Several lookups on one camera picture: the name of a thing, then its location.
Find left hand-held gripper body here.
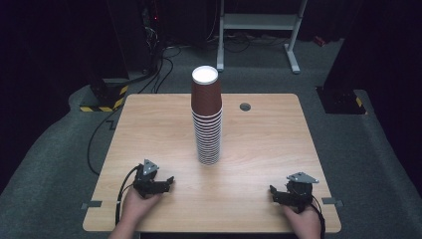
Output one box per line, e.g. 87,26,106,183
132,158,166,199

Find grey tape strip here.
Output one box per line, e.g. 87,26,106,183
81,200,104,211
320,196,344,208

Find long black floor cable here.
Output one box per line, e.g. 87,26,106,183
86,109,124,177

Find stack of brown paper cups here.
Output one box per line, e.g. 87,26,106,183
190,107,224,166

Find black yellow striped stand base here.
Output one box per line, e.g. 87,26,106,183
79,78,130,114

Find white metal stand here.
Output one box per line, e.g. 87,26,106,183
216,0,309,75

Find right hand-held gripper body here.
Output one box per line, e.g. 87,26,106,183
281,171,320,214

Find person's left hand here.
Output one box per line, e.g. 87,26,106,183
119,187,164,227

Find black stand base yellow mark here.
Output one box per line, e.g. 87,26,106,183
316,87,368,116

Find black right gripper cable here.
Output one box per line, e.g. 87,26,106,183
310,194,327,239

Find dark equipment rack with wires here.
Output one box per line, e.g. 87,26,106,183
138,0,167,75

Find bundle of black floor cables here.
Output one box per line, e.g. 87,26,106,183
137,46,183,95

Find person's right hand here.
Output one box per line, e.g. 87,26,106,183
282,202,322,239

